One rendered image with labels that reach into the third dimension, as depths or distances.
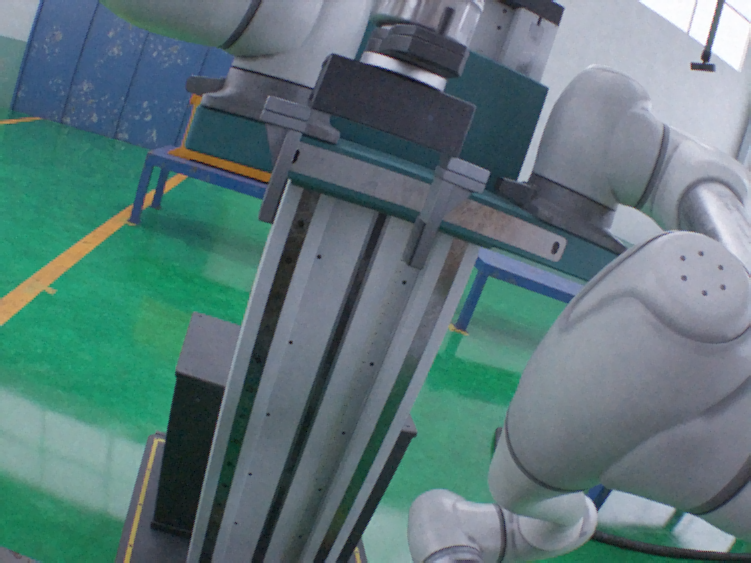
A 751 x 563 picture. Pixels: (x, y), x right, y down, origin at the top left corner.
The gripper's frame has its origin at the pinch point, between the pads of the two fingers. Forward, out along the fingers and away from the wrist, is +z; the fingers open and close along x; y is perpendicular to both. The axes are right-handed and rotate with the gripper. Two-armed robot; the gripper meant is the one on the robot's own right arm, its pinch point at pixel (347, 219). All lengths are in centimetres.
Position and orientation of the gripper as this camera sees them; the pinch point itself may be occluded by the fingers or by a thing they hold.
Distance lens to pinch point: 49.6
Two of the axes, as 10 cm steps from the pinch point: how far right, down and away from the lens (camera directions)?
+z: -3.4, 9.1, 2.4
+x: -9.3, -2.8, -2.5
